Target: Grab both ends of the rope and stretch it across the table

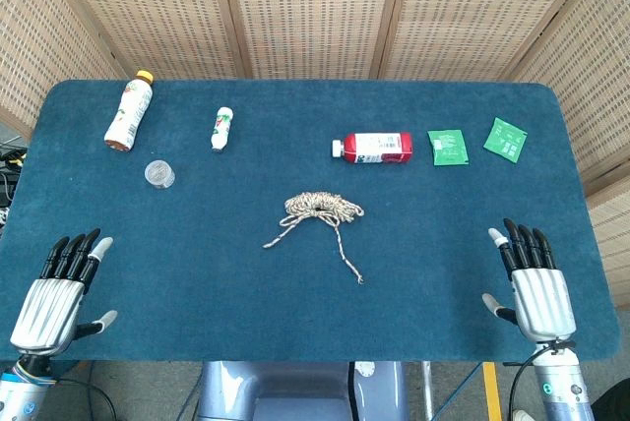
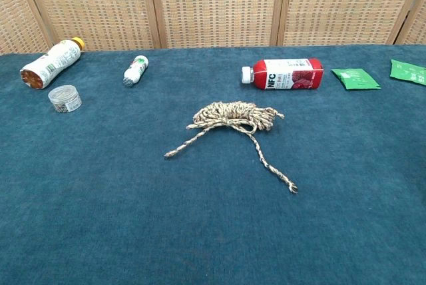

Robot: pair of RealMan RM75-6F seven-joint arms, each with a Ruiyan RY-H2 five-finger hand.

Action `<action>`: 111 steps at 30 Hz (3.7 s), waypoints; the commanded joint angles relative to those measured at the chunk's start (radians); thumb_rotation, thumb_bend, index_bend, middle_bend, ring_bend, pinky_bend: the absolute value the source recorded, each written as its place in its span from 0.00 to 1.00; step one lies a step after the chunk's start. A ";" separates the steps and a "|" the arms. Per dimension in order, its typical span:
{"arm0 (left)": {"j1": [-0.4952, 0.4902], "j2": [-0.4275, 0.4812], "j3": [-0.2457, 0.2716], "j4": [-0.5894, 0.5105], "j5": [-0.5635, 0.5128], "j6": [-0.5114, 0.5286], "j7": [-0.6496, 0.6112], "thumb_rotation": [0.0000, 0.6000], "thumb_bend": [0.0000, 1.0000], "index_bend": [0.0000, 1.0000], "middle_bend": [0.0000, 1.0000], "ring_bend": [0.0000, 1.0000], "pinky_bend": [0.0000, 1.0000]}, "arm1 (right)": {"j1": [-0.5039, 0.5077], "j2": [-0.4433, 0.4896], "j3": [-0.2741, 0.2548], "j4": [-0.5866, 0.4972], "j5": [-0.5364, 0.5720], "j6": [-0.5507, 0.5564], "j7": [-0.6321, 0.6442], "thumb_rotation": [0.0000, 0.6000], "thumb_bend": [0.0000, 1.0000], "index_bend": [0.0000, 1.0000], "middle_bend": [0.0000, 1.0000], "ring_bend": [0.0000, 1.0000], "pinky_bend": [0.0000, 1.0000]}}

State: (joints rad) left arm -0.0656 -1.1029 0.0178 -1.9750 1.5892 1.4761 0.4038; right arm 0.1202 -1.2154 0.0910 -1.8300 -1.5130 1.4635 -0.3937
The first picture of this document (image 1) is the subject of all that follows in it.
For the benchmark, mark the large white bottle yellow cap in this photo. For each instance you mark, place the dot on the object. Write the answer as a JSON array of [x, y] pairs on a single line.
[[129, 113]]

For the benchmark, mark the green foil sachet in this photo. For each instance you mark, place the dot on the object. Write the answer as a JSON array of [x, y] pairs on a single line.
[[448, 148], [505, 139]]

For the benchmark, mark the red juice bottle white cap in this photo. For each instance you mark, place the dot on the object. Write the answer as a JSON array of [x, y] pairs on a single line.
[[379, 148]]

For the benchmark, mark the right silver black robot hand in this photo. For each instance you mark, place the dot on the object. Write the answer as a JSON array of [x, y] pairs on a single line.
[[541, 303]]

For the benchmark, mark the blue-grey robot torso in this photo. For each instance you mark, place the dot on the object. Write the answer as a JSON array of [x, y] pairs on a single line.
[[295, 391]]

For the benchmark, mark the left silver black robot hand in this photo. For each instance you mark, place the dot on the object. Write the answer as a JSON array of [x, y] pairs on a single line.
[[49, 308]]

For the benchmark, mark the black bag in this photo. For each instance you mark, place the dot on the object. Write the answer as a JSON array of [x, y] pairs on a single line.
[[615, 406]]

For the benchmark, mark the blue carpet table cover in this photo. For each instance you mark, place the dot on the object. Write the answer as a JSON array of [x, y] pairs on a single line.
[[315, 318]]

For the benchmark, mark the small white bottle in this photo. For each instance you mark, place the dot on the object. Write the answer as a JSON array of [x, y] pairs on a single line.
[[222, 128]]

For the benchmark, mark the clear round plastic jar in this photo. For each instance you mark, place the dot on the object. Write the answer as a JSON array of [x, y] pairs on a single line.
[[160, 174]]

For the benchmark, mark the grey metal table leg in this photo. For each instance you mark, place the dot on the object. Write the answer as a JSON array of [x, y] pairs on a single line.
[[427, 391]]

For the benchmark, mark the woven bamboo screen panel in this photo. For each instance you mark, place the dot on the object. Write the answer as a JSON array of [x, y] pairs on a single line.
[[590, 72], [467, 8], [315, 8], [29, 22], [147, 8]]

